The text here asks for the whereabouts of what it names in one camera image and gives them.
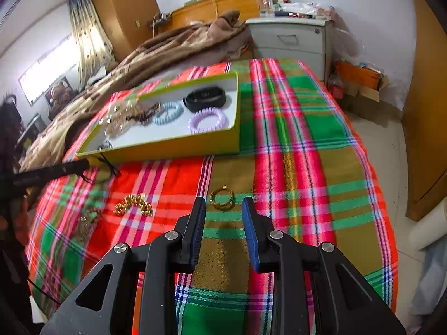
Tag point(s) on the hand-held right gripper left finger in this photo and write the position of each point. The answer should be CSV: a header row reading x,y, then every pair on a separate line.
x,y
197,230

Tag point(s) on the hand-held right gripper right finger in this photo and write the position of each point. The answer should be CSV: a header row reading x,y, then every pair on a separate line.
x,y
249,230

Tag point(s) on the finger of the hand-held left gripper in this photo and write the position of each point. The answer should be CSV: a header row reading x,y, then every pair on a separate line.
x,y
52,172

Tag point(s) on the clear plastic hair claw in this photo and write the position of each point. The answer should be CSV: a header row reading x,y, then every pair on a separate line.
x,y
115,125

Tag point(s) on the yellow-green shallow cardboard box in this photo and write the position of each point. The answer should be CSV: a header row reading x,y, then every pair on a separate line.
x,y
157,136

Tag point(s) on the black wristband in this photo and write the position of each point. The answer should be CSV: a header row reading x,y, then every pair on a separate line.
x,y
190,103

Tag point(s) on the plaid cloth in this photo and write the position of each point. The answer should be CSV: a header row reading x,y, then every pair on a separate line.
x,y
297,146

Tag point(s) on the window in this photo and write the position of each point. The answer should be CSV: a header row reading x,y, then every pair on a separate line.
x,y
45,73

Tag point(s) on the dotted curtain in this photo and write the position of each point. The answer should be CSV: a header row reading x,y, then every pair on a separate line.
x,y
87,35

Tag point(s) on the brown patterned blanket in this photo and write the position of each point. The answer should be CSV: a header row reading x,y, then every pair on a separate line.
x,y
157,59

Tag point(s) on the tall wooden wardrobe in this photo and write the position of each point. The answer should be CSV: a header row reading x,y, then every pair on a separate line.
x,y
118,7

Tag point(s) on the light blue cloth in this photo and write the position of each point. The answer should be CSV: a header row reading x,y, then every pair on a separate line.
x,y
431,279

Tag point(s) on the orange box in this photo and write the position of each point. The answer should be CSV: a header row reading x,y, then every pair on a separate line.
x,y
356,75

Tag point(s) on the power strip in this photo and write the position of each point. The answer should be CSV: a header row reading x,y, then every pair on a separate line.
x,y
162,18

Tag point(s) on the grey nightstand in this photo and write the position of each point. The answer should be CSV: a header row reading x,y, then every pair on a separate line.
x,y
290,42

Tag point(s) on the wooden closet door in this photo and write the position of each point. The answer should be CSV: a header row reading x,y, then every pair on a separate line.
x,y
429,111

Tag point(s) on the clear glass cup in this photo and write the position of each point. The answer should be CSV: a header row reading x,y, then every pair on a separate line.
x,y
266,8

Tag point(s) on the wooden headboard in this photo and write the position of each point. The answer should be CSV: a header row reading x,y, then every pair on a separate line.
x,y
237,3

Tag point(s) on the clutter pile on nightstand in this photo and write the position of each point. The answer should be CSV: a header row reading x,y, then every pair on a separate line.
x,y
303,8

